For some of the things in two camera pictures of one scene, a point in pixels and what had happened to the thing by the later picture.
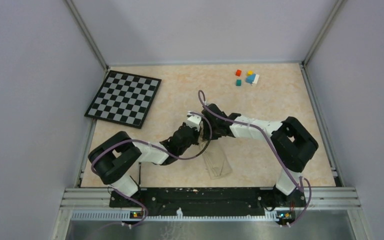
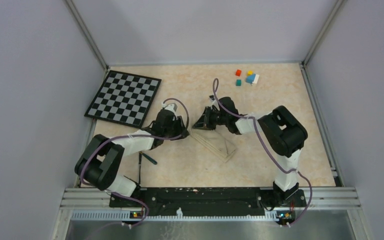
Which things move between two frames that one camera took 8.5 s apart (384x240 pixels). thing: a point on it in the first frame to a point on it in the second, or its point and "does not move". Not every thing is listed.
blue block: x=250 y=78 does not move
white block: x=256 y=78 does not move
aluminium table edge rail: x=210 y=200 does not move
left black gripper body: x=194 y=140 to x=174 y=130
